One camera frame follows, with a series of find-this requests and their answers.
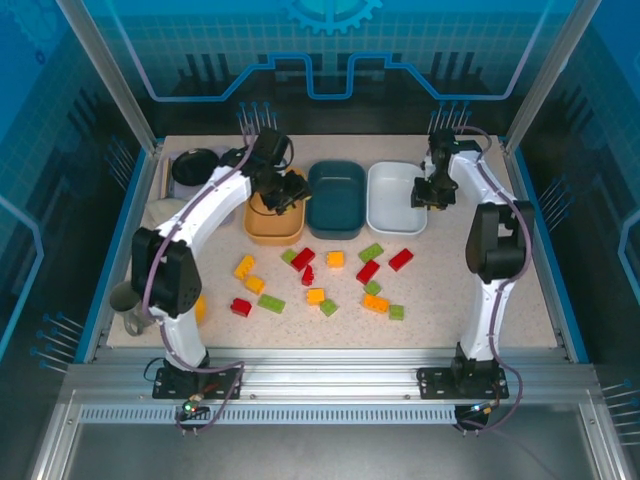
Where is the black plate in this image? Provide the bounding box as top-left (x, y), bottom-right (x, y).
top-left (171, 148), bottom-right (221, 188)

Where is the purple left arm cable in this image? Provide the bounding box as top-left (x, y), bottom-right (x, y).
top-left (141, 128), bottom-right (259, 435)

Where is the grey mug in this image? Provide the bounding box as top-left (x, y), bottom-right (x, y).
top-left (109, 280), bottom-right (157, 338)

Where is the teal plastic container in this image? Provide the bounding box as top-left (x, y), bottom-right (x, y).
top-left (305, 159), bottom-right (368, 242)

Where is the orange plastic container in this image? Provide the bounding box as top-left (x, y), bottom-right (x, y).
top-left (243, 167), bottom-right (307, 247)

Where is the lavender tray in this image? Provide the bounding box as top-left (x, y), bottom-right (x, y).
top-left (157, 144), bottom-right (237, 227)

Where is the small controller board with LED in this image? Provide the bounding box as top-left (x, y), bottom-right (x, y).
top-left (457, 402), bottom-right (496, 426)
top-left (174, 393), bottom-right (210, 420)

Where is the white plastic container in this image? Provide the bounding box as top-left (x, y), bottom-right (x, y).
top-left (366, 160), bottom-right (431, 236)

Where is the wide aluminium frame rail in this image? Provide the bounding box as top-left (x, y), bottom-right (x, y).
top-left (64, 347), bottom-right (601, 402)

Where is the aluminium side rail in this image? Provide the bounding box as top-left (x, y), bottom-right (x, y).
top-left (82, 142), bottom-right (166, 364)
top-left (502, 142), bottom-right (571, 364)

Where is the aluminium frame post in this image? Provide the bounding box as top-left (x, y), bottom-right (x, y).
top-left (54, 0), bottom-right (164, 154)
top-left (503, 0), bottom-right (587, 154)

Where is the slotted grey cable duct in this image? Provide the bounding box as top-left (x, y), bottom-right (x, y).
top-left (78, 404), bottom-right (464, 426)

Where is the beige cloth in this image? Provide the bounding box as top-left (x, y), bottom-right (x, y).
top-left (144, 196), bottom-right (189, 234)

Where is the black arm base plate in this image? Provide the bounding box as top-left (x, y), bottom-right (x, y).
top-left (417, 367), bottom-right (510, 400)
top-left (152, 367), bottom-right (245, 400)

